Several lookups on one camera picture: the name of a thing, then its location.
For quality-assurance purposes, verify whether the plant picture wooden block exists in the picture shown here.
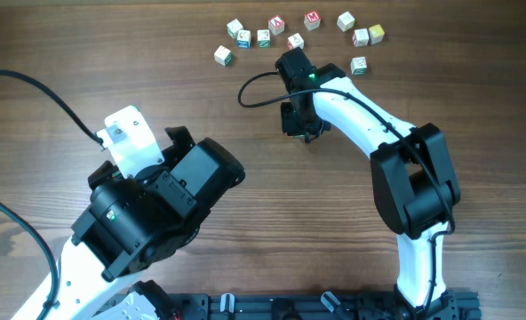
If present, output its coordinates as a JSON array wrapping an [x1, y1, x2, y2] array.
[[287, 33, 305, 50]]

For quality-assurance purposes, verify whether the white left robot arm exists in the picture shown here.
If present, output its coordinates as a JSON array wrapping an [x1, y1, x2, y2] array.
[[15, 126, 245, 319]]

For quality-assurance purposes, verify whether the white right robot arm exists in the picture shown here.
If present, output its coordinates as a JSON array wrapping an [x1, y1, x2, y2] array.
[[275, 48, 460, 312]]

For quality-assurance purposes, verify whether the green V letter block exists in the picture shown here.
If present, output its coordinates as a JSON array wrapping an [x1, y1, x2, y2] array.
[[350, 57, 368, 76]]

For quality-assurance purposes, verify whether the green N letter block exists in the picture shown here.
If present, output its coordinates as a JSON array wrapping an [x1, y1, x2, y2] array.
[[257, 29, 271, 48]]

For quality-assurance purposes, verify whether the red A letter block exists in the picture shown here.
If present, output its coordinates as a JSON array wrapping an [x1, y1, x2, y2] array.
[[268, 15, 285, 36]]

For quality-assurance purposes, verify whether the green Z letter block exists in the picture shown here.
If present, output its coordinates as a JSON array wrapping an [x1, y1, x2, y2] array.
[[214, 45, 233, 67]]

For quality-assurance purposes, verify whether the red M letter block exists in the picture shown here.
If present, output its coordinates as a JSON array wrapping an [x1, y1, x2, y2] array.
[[304, 11, 322, 31]]

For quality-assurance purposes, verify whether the blue letter block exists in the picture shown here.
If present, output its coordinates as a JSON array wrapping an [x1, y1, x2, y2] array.
[[236, 29, 251, 49]]

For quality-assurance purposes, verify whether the leaf picture red block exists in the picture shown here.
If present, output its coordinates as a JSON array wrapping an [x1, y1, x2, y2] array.
[[352, 28, 370, 47]]

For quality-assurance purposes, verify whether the yellow top wooden block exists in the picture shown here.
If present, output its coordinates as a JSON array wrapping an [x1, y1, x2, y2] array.
[[368, 24, 385, 44]]

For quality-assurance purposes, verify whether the plain white wooden block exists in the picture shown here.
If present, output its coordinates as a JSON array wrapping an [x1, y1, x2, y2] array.
[[227, 19, 243, 39]]

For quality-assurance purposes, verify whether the yellow green ring block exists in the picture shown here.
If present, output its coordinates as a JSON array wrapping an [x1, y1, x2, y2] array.
[[337, 12, 355, 32]]

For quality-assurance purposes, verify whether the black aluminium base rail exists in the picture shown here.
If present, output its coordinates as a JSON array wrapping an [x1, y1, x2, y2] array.
[[107, 291, 482, 320]]

